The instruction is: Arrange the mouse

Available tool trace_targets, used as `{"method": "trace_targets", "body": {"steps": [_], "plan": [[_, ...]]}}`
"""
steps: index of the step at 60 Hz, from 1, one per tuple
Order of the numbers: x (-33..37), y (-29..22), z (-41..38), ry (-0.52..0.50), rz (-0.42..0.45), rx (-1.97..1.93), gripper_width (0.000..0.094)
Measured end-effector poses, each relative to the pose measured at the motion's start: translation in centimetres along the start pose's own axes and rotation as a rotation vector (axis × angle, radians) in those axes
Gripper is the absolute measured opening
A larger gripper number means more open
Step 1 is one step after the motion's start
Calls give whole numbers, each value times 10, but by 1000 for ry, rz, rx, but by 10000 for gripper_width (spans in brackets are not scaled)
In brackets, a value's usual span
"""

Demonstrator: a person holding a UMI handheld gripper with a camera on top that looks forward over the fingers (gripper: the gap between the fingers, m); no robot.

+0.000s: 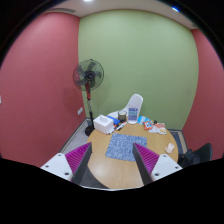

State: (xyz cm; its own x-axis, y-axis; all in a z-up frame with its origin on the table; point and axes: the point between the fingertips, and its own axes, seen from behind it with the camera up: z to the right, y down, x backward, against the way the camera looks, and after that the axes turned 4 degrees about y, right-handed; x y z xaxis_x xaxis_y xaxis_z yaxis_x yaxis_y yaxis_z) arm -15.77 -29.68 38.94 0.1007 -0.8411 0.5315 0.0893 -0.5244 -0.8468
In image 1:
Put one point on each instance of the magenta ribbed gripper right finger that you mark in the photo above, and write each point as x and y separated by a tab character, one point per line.
146	160

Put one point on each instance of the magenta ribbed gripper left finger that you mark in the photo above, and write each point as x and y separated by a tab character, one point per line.
78	160

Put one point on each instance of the blue patterned mouse pad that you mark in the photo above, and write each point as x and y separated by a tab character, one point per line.
120	146

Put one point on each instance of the white orange snack packet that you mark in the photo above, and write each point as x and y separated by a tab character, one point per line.
159	128

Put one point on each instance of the light blue packet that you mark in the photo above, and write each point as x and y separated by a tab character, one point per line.
142	119

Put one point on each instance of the white tissue box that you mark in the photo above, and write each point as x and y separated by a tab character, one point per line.
103	124

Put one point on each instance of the red black marker pen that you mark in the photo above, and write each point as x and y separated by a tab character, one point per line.
121	126

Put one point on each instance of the white blue product box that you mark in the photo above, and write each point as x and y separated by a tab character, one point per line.
132	115

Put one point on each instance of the dark glass jar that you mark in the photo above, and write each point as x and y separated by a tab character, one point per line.
122	115

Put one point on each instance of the white plastic chair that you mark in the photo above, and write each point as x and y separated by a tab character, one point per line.
135	101

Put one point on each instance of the black office chair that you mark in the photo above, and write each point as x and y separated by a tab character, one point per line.
203	154

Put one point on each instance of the black standing fan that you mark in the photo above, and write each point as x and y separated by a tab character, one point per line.
88	75

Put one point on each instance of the white wall socket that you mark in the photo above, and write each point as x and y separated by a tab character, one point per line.
80	111

